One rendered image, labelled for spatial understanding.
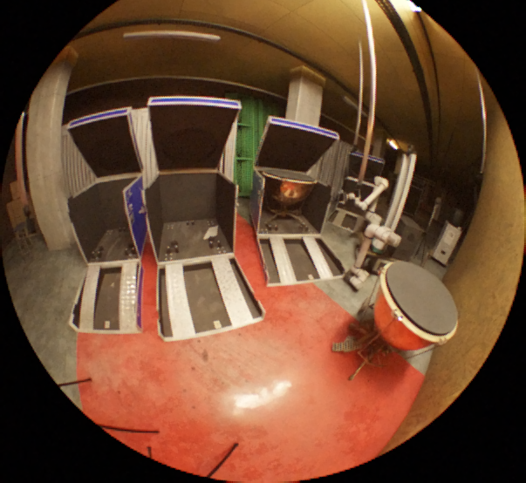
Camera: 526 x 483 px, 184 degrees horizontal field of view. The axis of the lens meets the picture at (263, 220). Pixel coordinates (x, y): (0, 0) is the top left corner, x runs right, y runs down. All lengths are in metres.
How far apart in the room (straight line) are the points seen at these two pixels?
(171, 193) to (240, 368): 2.24
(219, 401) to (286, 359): 0.60
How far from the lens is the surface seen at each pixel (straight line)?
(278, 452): 1.40
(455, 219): 4.43
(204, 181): 2.47
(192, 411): 1.35
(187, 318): 1.50
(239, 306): 1.53
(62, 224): 3.29
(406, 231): 2.47
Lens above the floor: 1.32
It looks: 25 degrees down
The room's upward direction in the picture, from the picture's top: 8 degrees clockwise
